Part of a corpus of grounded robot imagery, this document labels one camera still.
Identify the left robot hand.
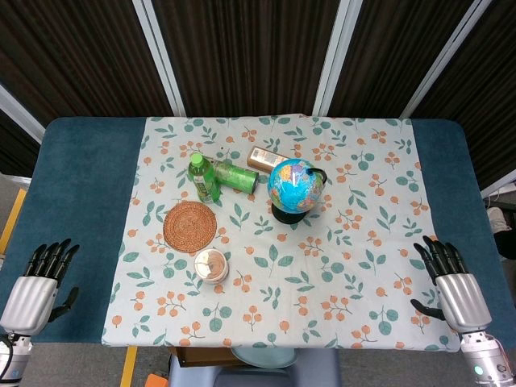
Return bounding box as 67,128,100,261
0,238,81,336

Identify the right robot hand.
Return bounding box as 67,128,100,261
410,235,493,334

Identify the blue globe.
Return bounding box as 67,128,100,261
268,158,328,225

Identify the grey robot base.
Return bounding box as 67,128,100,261
167,348,342,387

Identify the white shoe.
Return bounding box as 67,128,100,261
486,206,512,233

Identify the blue table cover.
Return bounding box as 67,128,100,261
0,116,516,348

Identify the woven round coaster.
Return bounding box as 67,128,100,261
163,201,218,253

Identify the floral patterned tablecloth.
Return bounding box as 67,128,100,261
100,115,461,351

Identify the brown wooden board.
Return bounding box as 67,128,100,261
169,345,243,368

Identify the clear plastic snack jar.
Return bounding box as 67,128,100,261
193,248,229,285

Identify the light blue round plate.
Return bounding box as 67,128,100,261
231,347,297,368

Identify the green drink bottle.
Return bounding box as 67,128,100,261
188,152,223,205

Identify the green cylindrical can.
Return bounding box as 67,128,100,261
211,159,260,194

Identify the brown cardboard box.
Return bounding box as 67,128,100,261
246,145,283,173

